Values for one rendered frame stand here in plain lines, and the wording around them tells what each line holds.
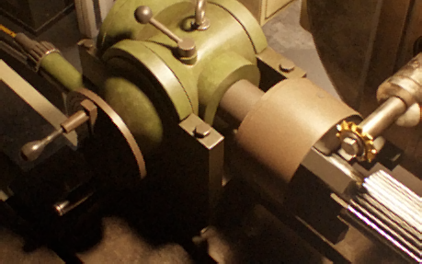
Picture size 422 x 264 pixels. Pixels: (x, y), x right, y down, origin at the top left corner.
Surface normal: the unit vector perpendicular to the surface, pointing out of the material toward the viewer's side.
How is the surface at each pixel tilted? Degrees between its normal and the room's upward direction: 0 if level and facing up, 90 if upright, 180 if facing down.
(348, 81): 90
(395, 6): 90
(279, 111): 17
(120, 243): 0
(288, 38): 0
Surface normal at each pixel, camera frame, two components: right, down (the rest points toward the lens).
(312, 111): 0.02, -0.66
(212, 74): -0.24, -0.42
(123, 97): -0.40, -0.14
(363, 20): -0.71, 0.54
